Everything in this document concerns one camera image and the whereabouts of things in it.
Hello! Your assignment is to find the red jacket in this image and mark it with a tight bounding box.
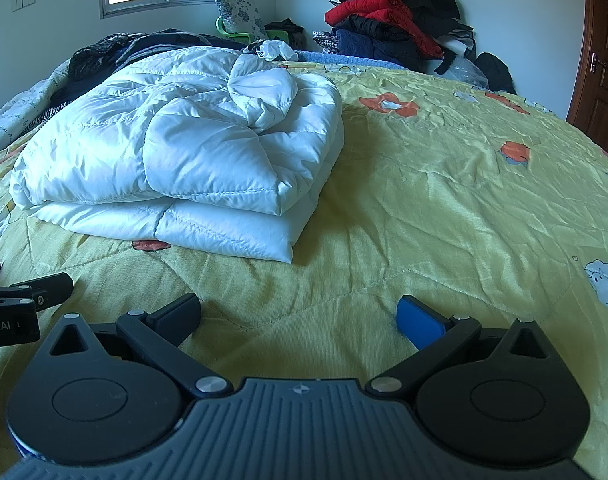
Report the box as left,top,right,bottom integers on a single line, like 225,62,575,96
325,0,443,58

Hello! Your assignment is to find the clear plastic bag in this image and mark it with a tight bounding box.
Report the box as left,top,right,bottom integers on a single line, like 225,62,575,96
444,55,489,88

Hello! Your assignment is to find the black quilted jacket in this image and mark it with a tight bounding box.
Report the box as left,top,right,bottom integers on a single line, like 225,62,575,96
334,14,435,58

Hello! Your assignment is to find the black bag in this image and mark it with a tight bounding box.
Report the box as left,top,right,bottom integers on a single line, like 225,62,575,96
476,52,517,95

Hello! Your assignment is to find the green plastic chair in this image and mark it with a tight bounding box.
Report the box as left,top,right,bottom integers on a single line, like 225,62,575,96
215,16,292,46

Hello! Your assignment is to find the pile of dark clothes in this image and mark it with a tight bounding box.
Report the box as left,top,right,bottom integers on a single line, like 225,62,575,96
49,28,245,111

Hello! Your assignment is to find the white printed quilt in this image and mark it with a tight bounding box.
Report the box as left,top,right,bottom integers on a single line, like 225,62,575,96
0,57,75,161

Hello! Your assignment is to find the brown wooden door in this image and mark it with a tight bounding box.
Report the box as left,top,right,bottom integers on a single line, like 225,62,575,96
566,0,608,166

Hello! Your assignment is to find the dark olive cloth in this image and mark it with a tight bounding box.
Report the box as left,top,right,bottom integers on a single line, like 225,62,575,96
265,19,307,51

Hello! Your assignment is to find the crumpled silver white bag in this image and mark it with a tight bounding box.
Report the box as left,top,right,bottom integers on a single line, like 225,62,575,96
243,40,299,62

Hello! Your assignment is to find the floral pillow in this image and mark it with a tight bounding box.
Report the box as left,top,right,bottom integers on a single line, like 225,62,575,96
215,0,269,43

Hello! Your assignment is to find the blue bed sheet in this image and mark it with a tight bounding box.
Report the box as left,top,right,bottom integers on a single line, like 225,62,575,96
296,50,399,70

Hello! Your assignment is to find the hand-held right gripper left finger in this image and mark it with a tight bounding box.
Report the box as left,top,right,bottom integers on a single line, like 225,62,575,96
35,292,235,397

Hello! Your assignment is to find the white padded jacket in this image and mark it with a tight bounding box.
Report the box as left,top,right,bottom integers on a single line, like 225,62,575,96
9,45,345,265

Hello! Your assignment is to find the white grey cloth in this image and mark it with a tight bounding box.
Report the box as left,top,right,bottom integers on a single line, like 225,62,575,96
434,22,477,76

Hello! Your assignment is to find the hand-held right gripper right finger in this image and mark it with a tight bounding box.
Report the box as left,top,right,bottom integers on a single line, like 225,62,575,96
365,294,564,401

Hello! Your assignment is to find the checked cloth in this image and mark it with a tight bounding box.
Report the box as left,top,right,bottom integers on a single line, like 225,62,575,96
312,30,341,55

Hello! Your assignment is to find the yellow printed blanket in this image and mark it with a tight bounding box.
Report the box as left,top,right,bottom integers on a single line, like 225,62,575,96
0,57,608,476

